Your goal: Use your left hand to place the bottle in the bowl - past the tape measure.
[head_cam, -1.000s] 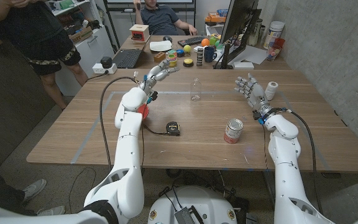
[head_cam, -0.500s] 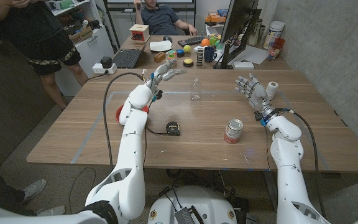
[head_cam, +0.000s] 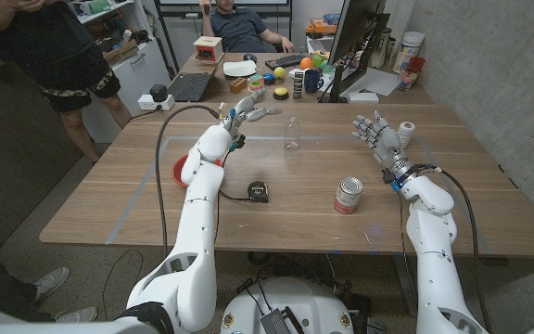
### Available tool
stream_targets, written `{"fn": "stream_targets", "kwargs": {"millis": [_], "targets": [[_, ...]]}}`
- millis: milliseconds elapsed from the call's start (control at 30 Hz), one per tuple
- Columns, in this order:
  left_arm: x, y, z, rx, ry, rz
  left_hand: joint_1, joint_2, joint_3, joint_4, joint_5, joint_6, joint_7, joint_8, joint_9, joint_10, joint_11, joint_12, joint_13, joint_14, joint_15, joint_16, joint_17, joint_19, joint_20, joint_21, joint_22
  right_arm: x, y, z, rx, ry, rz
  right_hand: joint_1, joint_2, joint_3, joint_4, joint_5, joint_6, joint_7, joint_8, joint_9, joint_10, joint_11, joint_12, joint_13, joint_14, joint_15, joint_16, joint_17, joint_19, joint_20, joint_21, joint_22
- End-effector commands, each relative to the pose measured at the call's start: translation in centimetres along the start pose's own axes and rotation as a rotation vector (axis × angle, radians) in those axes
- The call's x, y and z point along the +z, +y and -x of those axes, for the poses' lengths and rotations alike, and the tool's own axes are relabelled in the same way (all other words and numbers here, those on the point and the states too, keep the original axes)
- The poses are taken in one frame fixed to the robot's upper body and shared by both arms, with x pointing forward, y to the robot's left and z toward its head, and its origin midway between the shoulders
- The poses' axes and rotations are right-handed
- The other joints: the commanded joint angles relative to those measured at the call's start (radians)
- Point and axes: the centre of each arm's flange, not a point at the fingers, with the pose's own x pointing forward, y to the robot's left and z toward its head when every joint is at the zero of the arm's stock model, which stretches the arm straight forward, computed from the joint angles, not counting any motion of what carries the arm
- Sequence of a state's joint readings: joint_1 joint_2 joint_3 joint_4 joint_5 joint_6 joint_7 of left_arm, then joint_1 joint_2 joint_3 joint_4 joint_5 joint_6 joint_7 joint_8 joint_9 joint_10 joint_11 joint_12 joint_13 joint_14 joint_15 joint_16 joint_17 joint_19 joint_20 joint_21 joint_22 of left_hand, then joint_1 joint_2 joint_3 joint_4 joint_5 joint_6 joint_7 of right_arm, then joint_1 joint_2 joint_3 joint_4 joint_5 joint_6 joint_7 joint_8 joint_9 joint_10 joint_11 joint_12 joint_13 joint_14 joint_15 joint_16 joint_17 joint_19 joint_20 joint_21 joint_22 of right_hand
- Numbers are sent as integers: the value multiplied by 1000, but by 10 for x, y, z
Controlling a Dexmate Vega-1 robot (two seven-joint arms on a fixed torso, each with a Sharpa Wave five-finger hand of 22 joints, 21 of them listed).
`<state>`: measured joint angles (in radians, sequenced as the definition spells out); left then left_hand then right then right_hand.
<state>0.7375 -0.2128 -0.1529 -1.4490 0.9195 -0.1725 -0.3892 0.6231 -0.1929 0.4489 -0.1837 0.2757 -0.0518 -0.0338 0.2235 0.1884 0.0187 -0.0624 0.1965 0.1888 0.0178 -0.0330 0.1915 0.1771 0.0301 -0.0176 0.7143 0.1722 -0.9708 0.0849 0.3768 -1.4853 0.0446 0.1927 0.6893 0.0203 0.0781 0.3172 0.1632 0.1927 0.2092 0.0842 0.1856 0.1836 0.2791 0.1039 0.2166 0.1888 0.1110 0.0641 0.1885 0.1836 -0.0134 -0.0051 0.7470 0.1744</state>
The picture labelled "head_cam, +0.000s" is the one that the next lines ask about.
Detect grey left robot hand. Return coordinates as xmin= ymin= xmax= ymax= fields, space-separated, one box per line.
xmin=222 ymin=86 xmax=283 ymax=136

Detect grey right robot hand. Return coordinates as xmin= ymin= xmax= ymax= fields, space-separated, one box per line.
xmin=351 ymin=109 xmax=413 ymax=175

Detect clear plastic bottle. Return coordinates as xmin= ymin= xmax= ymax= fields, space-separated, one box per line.
xmin=284 ymin=115 xmax=301 ymax=152

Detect black yellow tape measure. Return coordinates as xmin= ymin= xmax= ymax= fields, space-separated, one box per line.
xmin=218 ymin=180 xmax=270 ymax=204

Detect red bowl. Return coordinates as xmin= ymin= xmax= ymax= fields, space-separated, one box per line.
xmin=171 ymin=153 xmax=224 ymax=188

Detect white thread spool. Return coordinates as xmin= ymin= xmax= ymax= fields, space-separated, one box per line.
xmin=396 ymin=121 xmax=416 ymax=150

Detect white plate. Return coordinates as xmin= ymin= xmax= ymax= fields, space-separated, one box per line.
xmin=222 ymin=59 xmax=258 ymax=78

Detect flat white box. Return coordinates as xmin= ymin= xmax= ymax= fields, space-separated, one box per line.
xmin=347 ymin=91 xmax=380 ymax=105

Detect white paper sheet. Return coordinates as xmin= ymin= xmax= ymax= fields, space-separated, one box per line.
xmin=336 ymin=67 xmax=401 ymax=97

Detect dark open laptop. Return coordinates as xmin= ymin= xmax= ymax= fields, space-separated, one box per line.
xmin=166 ymin=50 xmax=227 ymax=103

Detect colourful printed cup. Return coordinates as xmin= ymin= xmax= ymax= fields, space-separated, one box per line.
xmin=397 ymin=67 xmax=420 ymax=92

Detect black keyboard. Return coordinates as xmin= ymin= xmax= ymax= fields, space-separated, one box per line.
xmin=264 ymin=53 xmax=310 ymax=71

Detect tin can red label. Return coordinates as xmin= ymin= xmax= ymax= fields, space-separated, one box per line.
xmin=333 ymin=176 xmax=364 ymax=215

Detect dark blue mug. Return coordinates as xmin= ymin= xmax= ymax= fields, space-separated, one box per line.
xmin=303 ymin=69 xmax=324 ymax=94

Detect wooden box red front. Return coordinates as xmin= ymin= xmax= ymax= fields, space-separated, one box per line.
xmin=192 ymin=35 xmax=224 ymax=63

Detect seated person dark polo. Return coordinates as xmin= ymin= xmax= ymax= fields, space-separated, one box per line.
xmin=197 ymin=0 xmax=296 ymax=54

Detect green toy pile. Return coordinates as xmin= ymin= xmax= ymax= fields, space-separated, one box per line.
xmin=311 ymin=49 xmax=334 ymax=73

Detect black power adapter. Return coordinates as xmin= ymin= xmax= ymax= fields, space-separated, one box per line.
xmin=149 ymin=83 xmax=169 ymax=103

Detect white canister with label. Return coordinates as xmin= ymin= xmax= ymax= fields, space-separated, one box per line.
xmin=392 ymin=31 xmax=426 ymax=74

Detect white power strip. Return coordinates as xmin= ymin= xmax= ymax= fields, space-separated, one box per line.
xmin=136 ymin=93 xmax=176 ymax=111

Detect white shelf cabinet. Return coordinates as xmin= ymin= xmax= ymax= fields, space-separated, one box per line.
xmin=70 ymin=0 xmax=173 ymax=144

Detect orange box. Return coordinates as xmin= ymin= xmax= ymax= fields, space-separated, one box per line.
xmin=305 ymin=18 xmax=337 ymax=35

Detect black computer monitor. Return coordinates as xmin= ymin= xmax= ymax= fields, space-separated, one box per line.
xmin=326 ymin=0 xmax=391 ymax=104

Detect brown cardboard box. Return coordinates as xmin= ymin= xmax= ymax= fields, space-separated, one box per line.
xmin=102 ymin=39 xmax=141 ymax=66

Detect grey table leg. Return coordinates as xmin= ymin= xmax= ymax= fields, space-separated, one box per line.
xmin=391 ymin=254 xmax=422 ymax=317

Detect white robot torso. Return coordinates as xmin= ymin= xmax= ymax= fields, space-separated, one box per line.
xmin=220 ymin=276 xmax=355 ymax=334

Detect standing person black shorts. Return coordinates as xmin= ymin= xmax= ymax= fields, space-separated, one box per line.
xmin=0 ymin=0 xmax=133 ymax=164

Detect grey electronics box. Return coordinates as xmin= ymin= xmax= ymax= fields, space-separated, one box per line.
xmin=260 ymin=308 xmax=296 ymax=334

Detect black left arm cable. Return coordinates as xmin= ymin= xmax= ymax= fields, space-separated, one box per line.
xmin=154 ymin=104 xmax=223 ymax=259

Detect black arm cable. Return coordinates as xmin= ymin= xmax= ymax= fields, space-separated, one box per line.
xmin=427 ymin=164 xmax=493 ymax=334
xmin=154 ymin=104 xmax=223 ymax=259

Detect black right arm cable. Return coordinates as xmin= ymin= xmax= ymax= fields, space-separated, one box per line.
xmin=427 ymin=164 xmax=493 ymax=334

